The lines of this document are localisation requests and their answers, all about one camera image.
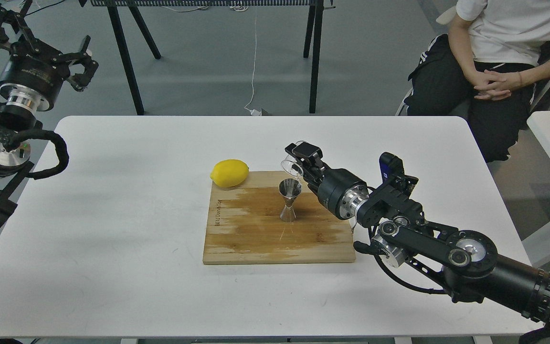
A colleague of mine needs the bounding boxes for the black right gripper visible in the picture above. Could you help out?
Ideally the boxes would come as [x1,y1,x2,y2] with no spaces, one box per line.
[292,141,369,220]

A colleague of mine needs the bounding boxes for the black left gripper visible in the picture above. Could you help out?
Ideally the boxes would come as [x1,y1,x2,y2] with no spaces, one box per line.
[0,0,99,112]

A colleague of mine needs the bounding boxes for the steel double jigger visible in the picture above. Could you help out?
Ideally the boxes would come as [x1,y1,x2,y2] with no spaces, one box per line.
[279,178,302,223]

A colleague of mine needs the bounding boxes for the clear plastic measuring cup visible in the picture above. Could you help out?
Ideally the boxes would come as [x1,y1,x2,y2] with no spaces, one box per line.
[281,140,309,180]

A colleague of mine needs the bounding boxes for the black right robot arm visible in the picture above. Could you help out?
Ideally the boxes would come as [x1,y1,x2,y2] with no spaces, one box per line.
[285,141,550,344]

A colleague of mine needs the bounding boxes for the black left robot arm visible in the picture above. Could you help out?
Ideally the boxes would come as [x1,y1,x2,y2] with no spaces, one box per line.
[0,0,98,228]

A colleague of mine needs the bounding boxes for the yellow lemon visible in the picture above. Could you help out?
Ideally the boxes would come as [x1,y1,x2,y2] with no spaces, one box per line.
[210,159,249,188]

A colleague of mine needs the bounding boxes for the wooden cutting board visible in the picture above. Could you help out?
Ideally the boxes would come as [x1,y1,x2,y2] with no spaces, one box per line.
[202,171,356,265]

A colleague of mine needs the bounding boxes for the seated person white shirt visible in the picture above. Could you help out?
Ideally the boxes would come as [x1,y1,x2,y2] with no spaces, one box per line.
[404,0,550,163]

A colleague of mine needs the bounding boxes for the white power cable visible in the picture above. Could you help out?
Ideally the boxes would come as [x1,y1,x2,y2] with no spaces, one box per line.
[243,7,262,117]

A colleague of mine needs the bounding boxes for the black metal frame table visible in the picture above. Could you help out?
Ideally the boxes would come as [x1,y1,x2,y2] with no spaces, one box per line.
[65,0,343,116]

